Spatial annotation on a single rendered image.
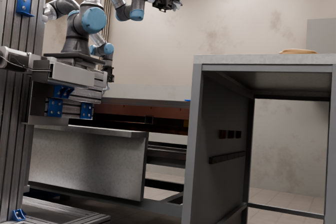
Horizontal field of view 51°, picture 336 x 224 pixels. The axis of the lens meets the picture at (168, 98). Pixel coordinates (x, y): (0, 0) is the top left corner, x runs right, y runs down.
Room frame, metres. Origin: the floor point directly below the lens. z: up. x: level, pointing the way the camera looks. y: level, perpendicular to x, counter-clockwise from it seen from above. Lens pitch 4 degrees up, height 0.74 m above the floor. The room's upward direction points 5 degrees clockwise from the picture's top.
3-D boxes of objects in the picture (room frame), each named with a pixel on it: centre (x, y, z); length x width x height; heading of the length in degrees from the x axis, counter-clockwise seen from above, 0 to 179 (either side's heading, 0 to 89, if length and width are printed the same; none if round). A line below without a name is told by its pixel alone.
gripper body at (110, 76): (2.63, 0.47, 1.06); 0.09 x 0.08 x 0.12; 66
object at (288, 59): (2.02, -0.64, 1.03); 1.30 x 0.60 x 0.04; 156
